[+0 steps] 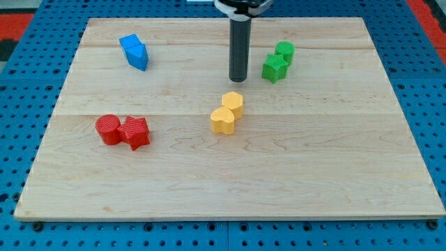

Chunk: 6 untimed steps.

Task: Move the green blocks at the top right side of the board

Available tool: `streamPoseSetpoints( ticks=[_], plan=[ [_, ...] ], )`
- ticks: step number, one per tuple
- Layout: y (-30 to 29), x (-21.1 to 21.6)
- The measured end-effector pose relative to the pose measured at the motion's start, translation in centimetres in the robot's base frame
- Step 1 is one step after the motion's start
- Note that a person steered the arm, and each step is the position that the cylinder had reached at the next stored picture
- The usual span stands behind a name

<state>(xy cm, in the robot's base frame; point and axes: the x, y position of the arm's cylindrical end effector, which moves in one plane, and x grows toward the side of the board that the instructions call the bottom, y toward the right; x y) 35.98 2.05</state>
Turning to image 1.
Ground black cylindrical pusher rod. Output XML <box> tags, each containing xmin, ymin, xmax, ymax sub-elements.
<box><xmin>229</xmin><ymin>19</ymin><xmax>251</xmax><ymax>82</ymax></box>

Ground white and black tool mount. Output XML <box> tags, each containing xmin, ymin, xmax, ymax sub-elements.
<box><xmin>214</xmin><ymin>0</ymin><xmax>274</xmax><ymax>22</ymax></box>

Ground light wooden board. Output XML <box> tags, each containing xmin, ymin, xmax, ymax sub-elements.
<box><xmin>14</xmin><ymin>17</ymin><xmax>445</xmax><ymax>222</ymax></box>

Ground green cylinder block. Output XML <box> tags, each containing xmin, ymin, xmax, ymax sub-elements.
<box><xmin>275</xmin><ymin>41</ymin><xmax>295</xmax><ymax>65</ymax></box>

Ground green star block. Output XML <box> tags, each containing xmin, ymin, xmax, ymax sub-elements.
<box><xmin>261</xmin><ymin>54</ymin><xmax>289</xmax><ymax>83</ymax></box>

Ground yellow hexagon block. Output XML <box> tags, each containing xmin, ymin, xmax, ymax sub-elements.
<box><xmin>222</xmin><ymin>91</ymin><xmax>244</xmax><ymax>120</ymax></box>

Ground yellow heart block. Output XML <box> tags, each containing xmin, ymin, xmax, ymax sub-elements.
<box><xmin>210</xmin><ymin>107</ymin><xmax>235</xmax><ymax>135</ymax></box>

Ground blue triangle block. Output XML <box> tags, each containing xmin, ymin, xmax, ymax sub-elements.
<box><xmin>125</xmin><ymin>44</ymin><xmax>149</xmax><ymax>71</ymax></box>

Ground blue cube block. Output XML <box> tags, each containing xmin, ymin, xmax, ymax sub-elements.
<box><xmin>119</xmin><ymin>34</ymin><xmax>141</xmax><ymax>54</ymax></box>

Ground red star block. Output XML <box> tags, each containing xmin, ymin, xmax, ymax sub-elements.
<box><xmin>117</xmin><ymin>116</ymin><xmax>150</xmax><ymax>151</ymax></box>

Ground red cylinder block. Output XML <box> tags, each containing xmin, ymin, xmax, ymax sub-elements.
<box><xmin>95</xmin><ymin>114</ymin><xmax>121</xmax><ymax>145</ymax></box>

